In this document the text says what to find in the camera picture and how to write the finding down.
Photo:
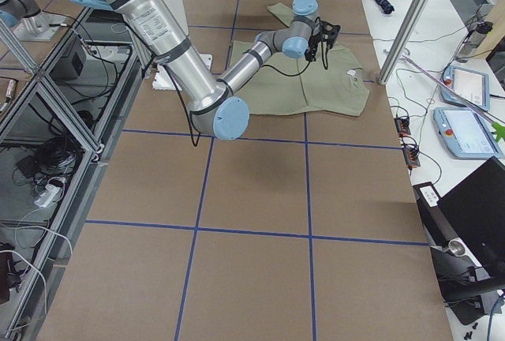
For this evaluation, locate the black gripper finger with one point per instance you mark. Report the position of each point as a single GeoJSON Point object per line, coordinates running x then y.
{"type": "Point", "coordinates": [310, 56]}

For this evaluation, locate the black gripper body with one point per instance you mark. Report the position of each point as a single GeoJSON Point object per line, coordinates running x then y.
{"type": "Point", "coordinates": [313, 41]}

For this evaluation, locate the olive green long-sleeve shirt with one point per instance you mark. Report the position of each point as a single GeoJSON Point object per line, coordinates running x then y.
{"type": "Point", "coordinates": [273, 77]}

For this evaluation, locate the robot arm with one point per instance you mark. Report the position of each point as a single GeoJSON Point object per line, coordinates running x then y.
{"type": "Point", "coordinates": [214, 107]}

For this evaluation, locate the folded dark blue umbrella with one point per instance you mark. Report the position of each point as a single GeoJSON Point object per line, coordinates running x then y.
{"type": "Point", "coordinates": [386, 7]}

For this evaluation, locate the far teach pendant tablet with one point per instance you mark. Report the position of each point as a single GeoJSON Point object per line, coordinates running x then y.
{"type": "Point", "coordinates": [469, 84]}

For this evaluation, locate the teach pendant tablet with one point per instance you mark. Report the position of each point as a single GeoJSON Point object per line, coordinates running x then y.
{"type": "Point", "coordinates": [469, 84]}
{"type": "Point", "coordinates": [465, 134]}

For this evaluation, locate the near teach pendant tablet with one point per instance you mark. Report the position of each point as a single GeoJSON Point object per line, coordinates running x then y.
{"type": "Point", "coordinates": [465, 134]}

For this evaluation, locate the black box with label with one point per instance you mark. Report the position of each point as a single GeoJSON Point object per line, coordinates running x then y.
{"type": "Point", "coordinates": [435, 222]}

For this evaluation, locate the black laptop computer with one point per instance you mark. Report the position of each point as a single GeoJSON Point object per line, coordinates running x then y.
{"type": "Point", "coordinates": [475, 210]}

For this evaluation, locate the white power strip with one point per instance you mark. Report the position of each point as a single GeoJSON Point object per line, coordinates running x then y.
{"type": "Point", "coordinates": [47, 196]}

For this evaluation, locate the aluminium frame post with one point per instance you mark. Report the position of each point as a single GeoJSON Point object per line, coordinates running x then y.
{"type": "Point", "coordinates": [406, 29]}

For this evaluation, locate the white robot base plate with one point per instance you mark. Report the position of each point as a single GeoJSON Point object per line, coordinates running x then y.
{"type": "Point", "coordinates": [188, 77]}

